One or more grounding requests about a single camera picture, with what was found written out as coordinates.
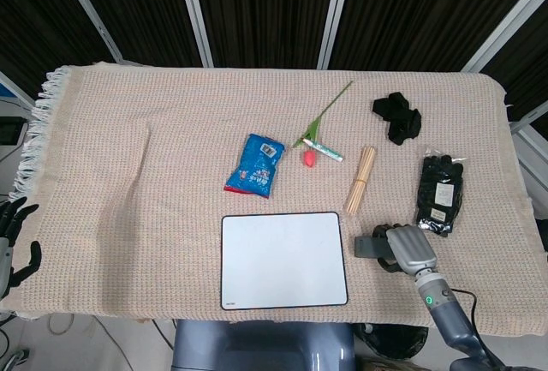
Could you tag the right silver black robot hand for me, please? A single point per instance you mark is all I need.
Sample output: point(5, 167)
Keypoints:
point(411, 249)

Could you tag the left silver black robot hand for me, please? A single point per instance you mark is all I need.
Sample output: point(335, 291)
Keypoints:
point(8, 225)

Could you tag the grey board eraser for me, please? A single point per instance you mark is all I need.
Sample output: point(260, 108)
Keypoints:
point(367, 247)

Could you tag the black gloves in plastic bag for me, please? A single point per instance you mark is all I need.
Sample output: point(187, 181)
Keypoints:
point(441, 191)

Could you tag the bundle of wooden sticks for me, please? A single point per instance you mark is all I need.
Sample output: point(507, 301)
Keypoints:
point(361, 178)

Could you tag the crumpled black cloth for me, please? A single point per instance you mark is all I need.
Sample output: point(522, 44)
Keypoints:
point(400, 122)

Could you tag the beige woven tablecloth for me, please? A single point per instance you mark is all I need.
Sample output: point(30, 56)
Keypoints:
point(128, 174)

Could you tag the white marker pen red tip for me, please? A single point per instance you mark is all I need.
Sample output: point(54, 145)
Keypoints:
point(325, 150)

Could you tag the artificial red tulip flower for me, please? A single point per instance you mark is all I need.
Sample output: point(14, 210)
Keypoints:
point(309, 159)

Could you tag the blue snack packet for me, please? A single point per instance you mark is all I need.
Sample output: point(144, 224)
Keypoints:
point(257, 165)

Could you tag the blue grey robot torso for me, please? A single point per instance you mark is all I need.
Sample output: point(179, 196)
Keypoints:
point(257, 345)

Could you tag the white board with black frame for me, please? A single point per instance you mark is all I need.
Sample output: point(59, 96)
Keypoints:
point(282, 259)

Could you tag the white partition post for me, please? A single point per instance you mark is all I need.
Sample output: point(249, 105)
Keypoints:
point(90, 11)
point(505, 19)
point(336, 11)
point(194, 11)

